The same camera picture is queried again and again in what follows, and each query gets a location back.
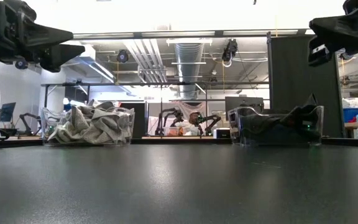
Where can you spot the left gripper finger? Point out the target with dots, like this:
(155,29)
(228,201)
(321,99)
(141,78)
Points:
(61,56)
(42,34)

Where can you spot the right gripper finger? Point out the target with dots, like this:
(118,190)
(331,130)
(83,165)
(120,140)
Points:
(343,31)
(320,57)

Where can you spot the light gray towel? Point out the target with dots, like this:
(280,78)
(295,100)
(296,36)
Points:
(107,124)

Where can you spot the black distant robot arm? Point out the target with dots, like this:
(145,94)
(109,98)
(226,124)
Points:
(27,123)
(211,119)
(162,119)

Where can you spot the black partition panel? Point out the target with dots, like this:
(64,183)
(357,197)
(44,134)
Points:
(291,77)

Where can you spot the black hanging monitor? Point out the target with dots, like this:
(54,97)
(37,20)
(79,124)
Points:
(75,93)

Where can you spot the blue storage bin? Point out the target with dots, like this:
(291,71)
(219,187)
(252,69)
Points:
(351,113)

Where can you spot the clear plastic bin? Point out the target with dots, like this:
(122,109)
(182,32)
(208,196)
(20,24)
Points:
(233,124)
(47,119)

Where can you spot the black monitor on stand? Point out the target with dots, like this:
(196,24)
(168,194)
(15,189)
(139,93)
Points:
(8,112)

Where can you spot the black desktop monitor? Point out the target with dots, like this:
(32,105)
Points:
(244,102)

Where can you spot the black hanging ceiling device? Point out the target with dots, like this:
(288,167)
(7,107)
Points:
(230,48)

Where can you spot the black cabinet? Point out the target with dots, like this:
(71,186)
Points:
(140,121)

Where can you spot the gray metal frame beam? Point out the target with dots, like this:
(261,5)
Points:
(217,32)

